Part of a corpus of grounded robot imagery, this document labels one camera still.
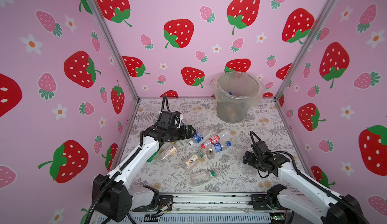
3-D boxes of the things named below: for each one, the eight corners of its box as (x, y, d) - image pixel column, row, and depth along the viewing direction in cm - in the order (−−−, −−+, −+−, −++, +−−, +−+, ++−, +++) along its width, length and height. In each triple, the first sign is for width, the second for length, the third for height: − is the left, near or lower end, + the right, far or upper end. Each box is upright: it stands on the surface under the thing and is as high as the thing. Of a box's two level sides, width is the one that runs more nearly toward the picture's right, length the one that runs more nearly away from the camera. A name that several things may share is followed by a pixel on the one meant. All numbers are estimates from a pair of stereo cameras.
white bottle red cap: (204, 152, 92) (205, 149, 89) (201, 147, 95) (201, 143, 91) (231, 138, 99) (232, 134, 95) (227, 133, 102) (228, 129, 98)
